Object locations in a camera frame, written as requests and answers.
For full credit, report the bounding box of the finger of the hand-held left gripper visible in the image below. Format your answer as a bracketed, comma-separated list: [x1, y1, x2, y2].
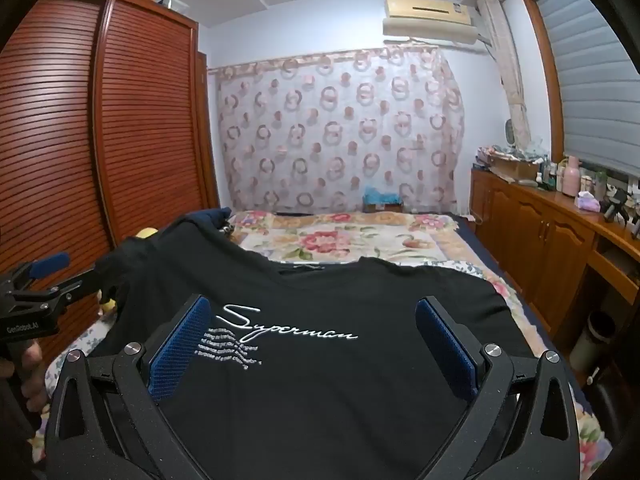
[7, 253, 72, 291]
[12, 266, 120, 311]

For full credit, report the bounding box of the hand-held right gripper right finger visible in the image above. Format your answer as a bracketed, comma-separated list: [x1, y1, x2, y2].
[414, 295, 586, 480]

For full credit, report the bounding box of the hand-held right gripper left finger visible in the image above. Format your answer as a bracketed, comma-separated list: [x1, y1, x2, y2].
[44, 294, 221, 480]

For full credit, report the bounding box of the black t-shirt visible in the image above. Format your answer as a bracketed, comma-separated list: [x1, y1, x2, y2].
[97, 211, 528, 480]

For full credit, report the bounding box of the person's left forearm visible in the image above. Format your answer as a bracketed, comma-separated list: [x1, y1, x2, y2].
[0, 357, 38, 466]

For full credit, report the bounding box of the person's left hand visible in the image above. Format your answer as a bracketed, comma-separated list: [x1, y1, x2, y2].
[9, 340, 49, 413]

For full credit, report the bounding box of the yellow plush toy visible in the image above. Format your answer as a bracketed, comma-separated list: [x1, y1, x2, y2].
[99, 226, 160, 313]

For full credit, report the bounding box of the navy cloth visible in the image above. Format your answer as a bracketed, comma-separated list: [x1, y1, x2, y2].
[189, 207, 234, 234]

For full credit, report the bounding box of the wooden sideboard cabinet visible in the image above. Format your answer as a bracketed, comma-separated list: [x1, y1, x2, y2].
[470, 167, 640, 377]

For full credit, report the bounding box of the white trash bin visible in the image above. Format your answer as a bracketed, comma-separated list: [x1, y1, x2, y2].
[569, 310, 617, 376]

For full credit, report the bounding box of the floral blanket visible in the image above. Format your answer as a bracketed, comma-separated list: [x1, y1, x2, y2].
[227, 209, 617, 463]

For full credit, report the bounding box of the blue cloth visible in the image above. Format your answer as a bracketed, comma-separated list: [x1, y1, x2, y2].
[362, 186, 404, 206]

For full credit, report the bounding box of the wooden slatted wardrobe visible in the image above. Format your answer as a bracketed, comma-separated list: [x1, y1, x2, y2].
[0, 0, 222, 361]

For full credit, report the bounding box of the row of cosmetic bottles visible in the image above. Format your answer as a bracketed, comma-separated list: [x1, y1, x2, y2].
[535, 157, 566, 192]

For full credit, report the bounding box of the pink bottle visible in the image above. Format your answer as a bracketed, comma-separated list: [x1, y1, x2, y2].
[562, 156, 582, 197]

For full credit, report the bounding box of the small black tripod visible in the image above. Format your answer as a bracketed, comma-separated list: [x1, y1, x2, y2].
[602, 189, 632, 224]

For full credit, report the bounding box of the tied floral curtain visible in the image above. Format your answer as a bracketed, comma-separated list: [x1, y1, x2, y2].
[476, 0, 534, 149]

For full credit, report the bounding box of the grey window blind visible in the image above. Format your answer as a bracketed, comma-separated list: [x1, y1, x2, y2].
[527, 0, 640, 182]

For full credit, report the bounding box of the beige air conditioner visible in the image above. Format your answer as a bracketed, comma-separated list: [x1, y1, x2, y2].
[382, 0, 479, 47]

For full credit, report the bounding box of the ring patterned curtain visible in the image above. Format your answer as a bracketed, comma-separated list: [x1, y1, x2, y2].
[209, 46, 467, 216]

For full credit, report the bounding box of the wooden window frame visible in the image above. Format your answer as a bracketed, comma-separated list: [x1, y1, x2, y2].
[517, 0, 568, 163]

